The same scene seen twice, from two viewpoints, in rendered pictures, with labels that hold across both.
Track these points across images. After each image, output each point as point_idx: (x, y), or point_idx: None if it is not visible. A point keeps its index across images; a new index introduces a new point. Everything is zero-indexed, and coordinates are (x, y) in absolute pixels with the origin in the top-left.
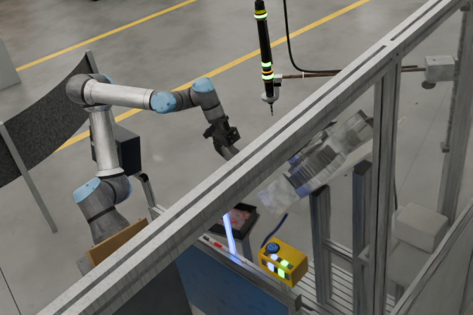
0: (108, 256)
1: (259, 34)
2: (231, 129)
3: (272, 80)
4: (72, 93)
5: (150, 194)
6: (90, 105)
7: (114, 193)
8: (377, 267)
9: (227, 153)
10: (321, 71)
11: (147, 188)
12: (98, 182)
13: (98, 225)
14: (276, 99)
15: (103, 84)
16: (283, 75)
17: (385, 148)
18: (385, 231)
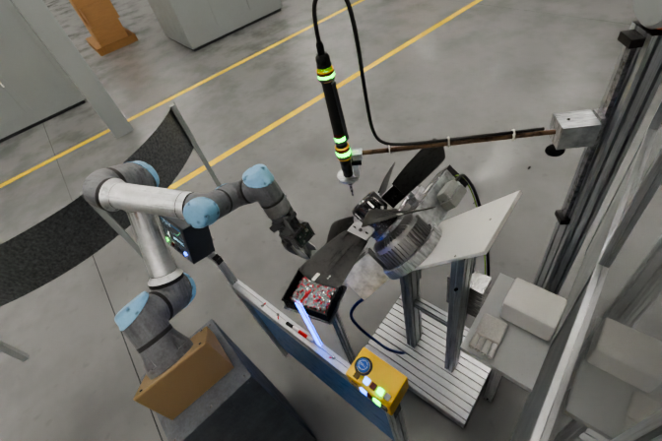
0: (165, 394)
1: (326, 101)
2: (301, 227)
3: (350, 157)
4: (88, 201)
5: (229, 273)
6: None
7: (168, 306)
8: None
9: (300, 252)
10: (413, 143)
11: (223, 269)
12: (144, 301)
13: (148, 357)
14: (356, 179)
15: (123, 187)
16: (363, 151)
17: None
18: None
